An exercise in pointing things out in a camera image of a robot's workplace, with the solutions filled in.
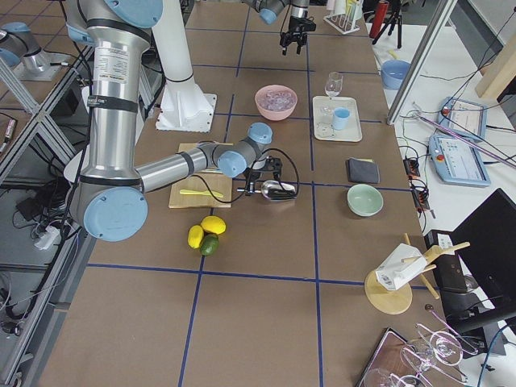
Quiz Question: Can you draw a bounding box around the hanging wine glass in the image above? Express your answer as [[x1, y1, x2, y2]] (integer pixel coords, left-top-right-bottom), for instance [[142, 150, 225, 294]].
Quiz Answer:
[[416, 310, 479, 367]]

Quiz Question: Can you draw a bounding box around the blue bowl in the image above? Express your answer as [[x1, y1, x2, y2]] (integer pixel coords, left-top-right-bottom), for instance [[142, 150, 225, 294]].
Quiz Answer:
[[381, 60, 410, 90]]

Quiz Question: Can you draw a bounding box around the wooden stand with base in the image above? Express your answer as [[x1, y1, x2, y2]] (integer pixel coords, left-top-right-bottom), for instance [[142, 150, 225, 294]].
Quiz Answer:
[[364, 234, 470, 315]]

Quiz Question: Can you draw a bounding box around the blue plastic cup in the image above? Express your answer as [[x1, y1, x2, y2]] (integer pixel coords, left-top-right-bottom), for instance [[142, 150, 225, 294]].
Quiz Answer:
[[331, 107, 351, 131]]

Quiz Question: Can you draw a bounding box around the dark grey folded cloth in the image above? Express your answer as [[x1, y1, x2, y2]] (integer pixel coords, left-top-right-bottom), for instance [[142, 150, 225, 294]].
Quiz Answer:
[[346, 158, 380, 184]]

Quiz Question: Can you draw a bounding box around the clear ice cubes pile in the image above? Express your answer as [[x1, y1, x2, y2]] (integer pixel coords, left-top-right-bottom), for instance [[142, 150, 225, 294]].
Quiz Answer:
[[258, 89, 297, 111]]

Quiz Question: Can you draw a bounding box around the white bear tray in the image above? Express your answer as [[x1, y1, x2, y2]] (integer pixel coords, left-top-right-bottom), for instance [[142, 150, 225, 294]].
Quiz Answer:
[[312, 96, 362, 142]]

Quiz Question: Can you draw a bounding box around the white wire cup rack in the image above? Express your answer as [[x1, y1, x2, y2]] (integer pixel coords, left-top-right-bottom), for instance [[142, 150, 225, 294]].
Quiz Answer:
[[323, 0, 364, 35]]

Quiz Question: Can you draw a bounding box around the clear wine glass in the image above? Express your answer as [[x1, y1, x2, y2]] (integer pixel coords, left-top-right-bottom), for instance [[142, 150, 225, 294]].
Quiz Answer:
[[325, 72, 343, 98]]

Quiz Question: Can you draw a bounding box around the pink bowl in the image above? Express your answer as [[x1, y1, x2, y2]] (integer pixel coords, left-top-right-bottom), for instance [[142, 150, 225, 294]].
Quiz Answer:
[[255, 85, 298, 121]]

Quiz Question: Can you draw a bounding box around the white paper carton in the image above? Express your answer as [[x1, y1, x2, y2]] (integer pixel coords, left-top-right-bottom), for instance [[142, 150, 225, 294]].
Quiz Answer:
[[375, 243, 427, 291]]

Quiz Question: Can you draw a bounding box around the yellow lemon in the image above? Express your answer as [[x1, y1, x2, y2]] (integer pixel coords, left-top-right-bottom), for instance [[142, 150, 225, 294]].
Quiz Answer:
[[187, 224, 205, 249], [201, 215, 227, 235]]

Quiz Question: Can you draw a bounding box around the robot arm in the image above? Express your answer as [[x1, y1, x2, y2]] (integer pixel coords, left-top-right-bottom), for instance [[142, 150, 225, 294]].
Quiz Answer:
[[64, 1, 273, 242], [243, 0, 316, 56]]

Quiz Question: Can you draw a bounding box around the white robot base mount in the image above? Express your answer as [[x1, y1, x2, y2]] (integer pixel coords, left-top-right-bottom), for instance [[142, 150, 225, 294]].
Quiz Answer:
[[152, 1, 217, 133]]

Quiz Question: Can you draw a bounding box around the green lime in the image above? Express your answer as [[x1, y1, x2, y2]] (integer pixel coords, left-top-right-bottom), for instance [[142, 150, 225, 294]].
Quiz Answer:
[[199, 234, 219, 256]]

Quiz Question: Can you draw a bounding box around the far teach pendant tablet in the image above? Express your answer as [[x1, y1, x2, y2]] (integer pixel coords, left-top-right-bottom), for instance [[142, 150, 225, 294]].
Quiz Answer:
[[438, 97, 487, 142]]

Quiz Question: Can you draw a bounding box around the green bowl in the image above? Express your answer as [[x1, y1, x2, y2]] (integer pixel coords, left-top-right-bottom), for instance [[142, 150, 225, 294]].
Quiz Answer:
[[347, 184, 384, 217]]

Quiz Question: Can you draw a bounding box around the wooden cutting board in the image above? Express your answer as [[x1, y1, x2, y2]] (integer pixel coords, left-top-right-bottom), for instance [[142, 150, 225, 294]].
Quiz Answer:
[[169, 168, 233, 209]]

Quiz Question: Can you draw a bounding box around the black tripod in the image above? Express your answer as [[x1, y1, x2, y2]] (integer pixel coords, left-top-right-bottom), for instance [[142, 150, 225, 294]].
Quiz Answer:
[[372, 0, 402, 48]]

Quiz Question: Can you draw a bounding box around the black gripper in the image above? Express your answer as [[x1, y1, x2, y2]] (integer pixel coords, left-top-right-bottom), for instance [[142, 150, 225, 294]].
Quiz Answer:
[[243, 157, 283, 196], [281, 16, 316, 56]]

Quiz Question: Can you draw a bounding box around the near teach pendant tablet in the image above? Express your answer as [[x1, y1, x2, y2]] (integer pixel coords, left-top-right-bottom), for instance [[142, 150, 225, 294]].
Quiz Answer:
[[429, 135, 491, 187]]

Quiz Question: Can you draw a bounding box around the yellow plastic knife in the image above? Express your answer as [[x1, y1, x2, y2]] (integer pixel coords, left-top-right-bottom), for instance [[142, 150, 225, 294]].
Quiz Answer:
[[179, 189, 224, 198]]

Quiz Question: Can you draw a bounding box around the red cylinder bottle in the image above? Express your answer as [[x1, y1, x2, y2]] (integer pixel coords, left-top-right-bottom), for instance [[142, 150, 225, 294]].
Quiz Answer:
[[369, 0, 389, 39]]

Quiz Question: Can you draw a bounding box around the teach pendant tablet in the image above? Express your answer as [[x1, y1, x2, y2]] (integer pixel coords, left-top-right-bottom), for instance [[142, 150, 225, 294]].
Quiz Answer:
[[438, 97, 487, 142], [429, 135, 491, 187]]

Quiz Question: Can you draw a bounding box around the dark tray at table end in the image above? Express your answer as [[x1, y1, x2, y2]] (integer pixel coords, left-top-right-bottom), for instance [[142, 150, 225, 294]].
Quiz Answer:
[[356, 327, 414, 386]]

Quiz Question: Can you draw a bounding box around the metal ice scoop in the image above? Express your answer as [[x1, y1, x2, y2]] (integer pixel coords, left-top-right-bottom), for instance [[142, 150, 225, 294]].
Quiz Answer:
[[237, 180, 298, 201]]

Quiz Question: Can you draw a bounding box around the aluminium frame post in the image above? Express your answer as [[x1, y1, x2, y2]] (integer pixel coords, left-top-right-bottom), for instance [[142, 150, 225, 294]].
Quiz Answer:
[[386, 0, 458, 125]]

